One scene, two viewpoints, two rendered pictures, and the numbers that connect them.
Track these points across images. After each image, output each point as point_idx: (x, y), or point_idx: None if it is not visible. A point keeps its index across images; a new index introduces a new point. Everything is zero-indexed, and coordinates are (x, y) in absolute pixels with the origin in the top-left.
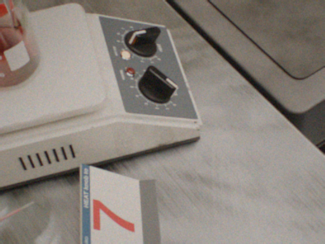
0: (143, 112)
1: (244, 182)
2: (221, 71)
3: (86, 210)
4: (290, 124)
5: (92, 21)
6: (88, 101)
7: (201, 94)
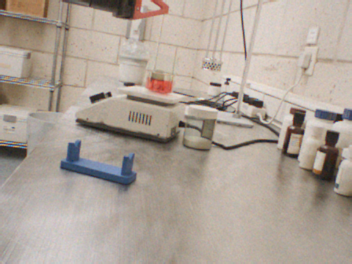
0: None
1: None
2: (67, 116)
3: None
4: (68, 109)
5: (113, 97)
6: (141, 86)
7: None
